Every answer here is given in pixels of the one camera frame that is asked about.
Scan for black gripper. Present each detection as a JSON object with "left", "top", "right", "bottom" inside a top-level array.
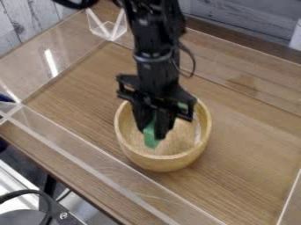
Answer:
[{"left": 117, "top": 50, "right": 197, "bottom": 140}]

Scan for clear acrylic tray walls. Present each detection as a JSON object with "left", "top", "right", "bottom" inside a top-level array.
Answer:
[{"left": 0, "top": 12, "right": 301, "bottom": 225}]

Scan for black metal bracket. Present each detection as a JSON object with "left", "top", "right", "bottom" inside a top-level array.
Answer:
[{"left": 38, "top": 195, "right": 87, "bottom": 225}]

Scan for black table leg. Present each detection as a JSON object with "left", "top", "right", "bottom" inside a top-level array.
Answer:
[{"left": 45, "top": 175, "right": 58, "bottom": 197}]

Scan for green rectangular block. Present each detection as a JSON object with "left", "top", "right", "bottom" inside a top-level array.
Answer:
[{"left": 142, "top": 102, "right": 190, "bottom": 149}]

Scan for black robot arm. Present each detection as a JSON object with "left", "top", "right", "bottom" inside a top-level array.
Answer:
[{"left": 117, "top": 0, "right": 197, "bottom": 140}]

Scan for brown wooden bowl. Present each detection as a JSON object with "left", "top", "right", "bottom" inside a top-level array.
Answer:
[{"left": 113, "top": 98, "right": 213, "bottom": 173}]

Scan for black cable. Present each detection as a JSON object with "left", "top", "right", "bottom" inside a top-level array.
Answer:
[{"left": 0, "top": 189, "right": 54, "bottom": 225}]

